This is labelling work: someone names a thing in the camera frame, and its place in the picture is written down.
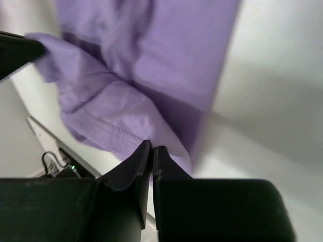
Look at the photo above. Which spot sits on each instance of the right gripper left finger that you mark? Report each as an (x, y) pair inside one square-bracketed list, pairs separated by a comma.
[(109, 208)]

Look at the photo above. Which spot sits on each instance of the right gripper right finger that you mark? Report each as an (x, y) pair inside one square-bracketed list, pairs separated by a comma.
[(192, 209)]

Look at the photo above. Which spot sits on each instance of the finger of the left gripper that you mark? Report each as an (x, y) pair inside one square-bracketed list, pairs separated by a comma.
[(17, 51)]

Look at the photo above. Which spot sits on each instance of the purple t-shirt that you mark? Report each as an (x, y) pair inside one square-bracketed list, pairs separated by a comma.
[(129, 71)]

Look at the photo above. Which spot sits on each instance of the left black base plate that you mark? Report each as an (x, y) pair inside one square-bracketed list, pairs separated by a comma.
[(57, 170)]

